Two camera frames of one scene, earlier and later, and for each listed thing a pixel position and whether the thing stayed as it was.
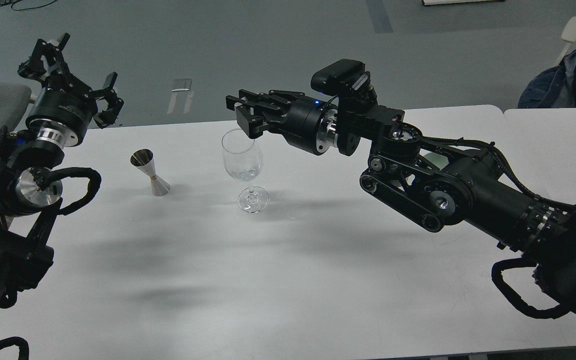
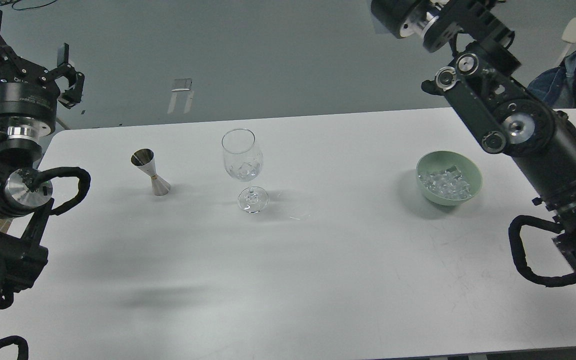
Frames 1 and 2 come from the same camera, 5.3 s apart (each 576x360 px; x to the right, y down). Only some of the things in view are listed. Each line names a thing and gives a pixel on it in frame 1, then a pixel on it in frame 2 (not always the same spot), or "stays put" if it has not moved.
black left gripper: (63, 107) -> (23, 103)
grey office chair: (574, 32) stays put
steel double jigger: (143, 158) stays put
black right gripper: (309, 124) -> (403, 17)
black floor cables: (3, 2) stays put
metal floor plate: (183, 85) stays put
